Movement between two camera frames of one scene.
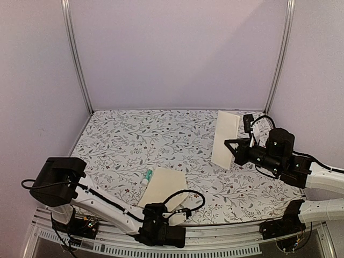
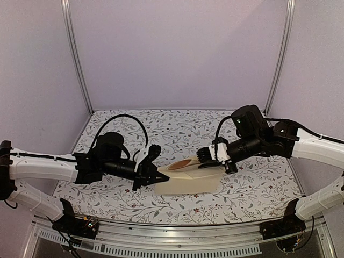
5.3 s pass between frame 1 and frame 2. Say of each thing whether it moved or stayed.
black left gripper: moved
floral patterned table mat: stayed
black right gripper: moved
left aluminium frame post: stayed
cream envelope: moved
